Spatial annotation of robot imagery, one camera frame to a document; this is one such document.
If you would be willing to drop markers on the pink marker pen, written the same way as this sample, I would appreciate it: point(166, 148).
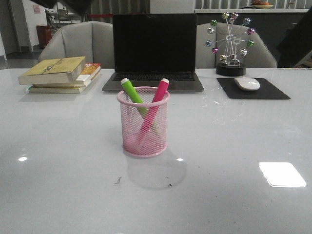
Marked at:
point(158, 95)

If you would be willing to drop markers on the green marker pen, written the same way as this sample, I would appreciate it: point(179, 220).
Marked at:
point(135, 98)

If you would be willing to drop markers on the pink mesh pen holder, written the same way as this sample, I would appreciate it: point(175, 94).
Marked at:
point(131, 122)

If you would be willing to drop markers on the grey open laptop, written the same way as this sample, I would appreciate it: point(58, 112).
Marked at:
point(150, 47)

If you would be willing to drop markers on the red-orange middle book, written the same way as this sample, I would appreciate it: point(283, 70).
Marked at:
point(89, 73)

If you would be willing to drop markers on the white computer mouse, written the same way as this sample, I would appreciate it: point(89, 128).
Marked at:
point(247, 84)

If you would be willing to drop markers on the grey upholstered chair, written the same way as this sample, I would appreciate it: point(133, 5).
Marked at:
point(92, 39)

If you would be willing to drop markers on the yellow top book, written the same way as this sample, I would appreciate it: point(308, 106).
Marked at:
point(58, 70)

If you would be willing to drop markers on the yellow book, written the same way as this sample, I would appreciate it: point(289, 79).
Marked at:
point(62, 90)
point(58, 70)

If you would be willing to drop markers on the ferris wheel desk ornament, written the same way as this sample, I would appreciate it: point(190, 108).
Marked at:
point(234, 45)

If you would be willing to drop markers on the black mouse pad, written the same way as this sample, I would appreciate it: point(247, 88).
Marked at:
point(266, 91)

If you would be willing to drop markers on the red barrier belt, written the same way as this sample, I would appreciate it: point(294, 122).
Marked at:
point(99, 16)

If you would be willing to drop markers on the yellow bottom book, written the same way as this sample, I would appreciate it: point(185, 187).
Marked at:
point(62, 90)

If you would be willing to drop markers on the red trash bin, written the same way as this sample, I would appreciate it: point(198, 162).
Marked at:
point(44, 35)

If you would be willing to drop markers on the fruit bowl on counter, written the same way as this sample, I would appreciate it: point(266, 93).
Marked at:
point(258, 4)

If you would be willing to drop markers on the pink wall notice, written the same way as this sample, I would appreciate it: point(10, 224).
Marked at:
point(36, 9)

